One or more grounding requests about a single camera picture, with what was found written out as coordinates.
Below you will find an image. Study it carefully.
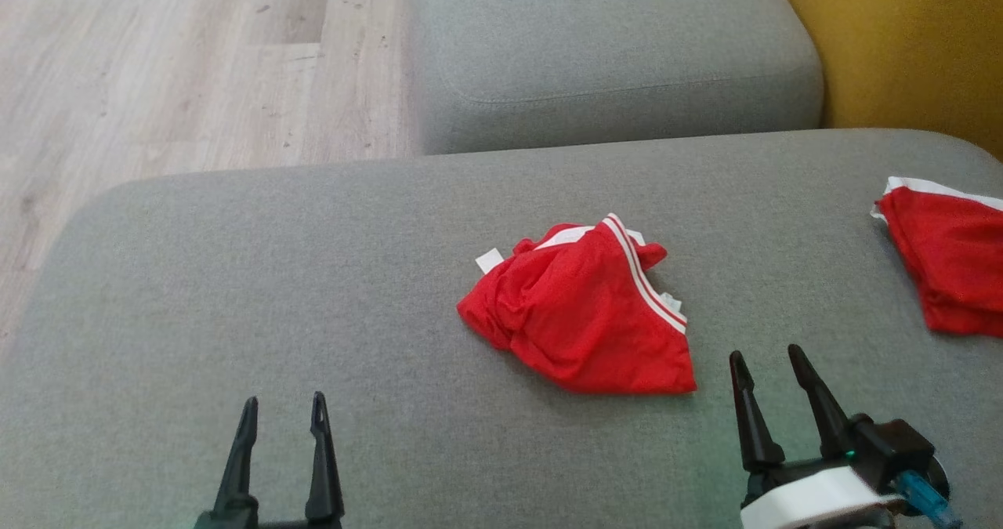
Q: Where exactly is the red basketball shorts white trim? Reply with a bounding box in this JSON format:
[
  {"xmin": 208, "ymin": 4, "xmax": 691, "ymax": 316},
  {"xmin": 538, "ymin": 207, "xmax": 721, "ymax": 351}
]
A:
[{"xmin": 457, "ymin": 213, "xmax": 697, "ymax": 395}]

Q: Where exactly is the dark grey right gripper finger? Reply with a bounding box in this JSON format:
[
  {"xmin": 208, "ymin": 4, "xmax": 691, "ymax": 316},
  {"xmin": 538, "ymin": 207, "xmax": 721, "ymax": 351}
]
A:
[
  {"xmin": 787, "ymin": 344, "xmax": 856, "ymax": 461},
  {"xmin": 729, "ymin": 350, "xmax": 787, "ymax": 473}
]

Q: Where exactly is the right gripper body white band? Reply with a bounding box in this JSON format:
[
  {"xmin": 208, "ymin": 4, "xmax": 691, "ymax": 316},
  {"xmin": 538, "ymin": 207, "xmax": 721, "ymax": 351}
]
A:
[{"xmin": 739, "ymin": 455, "xmax": 906, "ymax": 529}]

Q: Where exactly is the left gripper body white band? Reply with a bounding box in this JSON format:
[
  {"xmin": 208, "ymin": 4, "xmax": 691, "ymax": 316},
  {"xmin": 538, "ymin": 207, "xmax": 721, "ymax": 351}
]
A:
[{"xmin": 193, "ymin": 509, "xmax": 346, "ymax": 529}]

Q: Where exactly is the large yellow sofa back cushion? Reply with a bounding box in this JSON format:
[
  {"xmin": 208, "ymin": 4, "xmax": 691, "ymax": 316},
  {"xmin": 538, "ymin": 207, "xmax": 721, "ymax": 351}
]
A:
[{"xmin": 766, "ymin": 0, "xmax": 1003, "ymax": 161}]

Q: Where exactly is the folded red garment white band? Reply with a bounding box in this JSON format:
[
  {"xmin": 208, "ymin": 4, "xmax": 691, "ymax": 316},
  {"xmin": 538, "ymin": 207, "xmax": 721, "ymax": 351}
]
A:
[{"xmin": 871, "ymin": 176, "xmax": 1003, "ymax": 337}]

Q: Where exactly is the large grey sofa seat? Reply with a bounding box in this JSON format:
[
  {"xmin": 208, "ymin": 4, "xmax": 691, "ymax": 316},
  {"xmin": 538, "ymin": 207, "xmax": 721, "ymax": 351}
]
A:
[{"xmin": 0, "ymin": 128, "xmax": 1003, "ymax": 529}]

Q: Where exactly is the small grey sofa seat cushion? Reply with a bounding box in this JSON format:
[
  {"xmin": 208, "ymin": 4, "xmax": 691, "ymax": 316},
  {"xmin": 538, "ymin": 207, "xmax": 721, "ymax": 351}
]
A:
[{"xmin": 404, "ymin": 0, "xmax": 825, "ymax": 156}]

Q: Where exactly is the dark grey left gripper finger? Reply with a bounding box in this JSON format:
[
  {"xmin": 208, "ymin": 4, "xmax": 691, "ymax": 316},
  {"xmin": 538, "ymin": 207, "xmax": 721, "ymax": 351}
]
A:
[
  {"xmin": 210, "ymin": 397, "xmax": 260, "ymax": 516},
  {"xmin": 304, "ymin": 392, "xmax": 346, "ymax": 524}
]

